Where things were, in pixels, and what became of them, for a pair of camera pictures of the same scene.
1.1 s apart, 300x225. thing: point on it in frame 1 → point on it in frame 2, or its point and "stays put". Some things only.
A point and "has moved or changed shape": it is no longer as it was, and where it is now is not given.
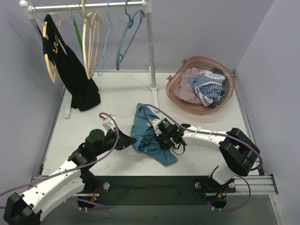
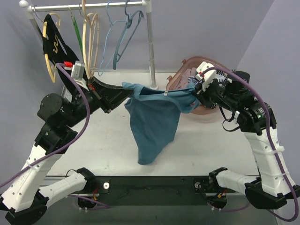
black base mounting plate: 157,190 stays put
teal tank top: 143,138 has moved or changed shape
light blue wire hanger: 108,38 stays put
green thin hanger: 78,31 stays put
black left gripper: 117,140 → 99,94
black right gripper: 161,141 → 206,97
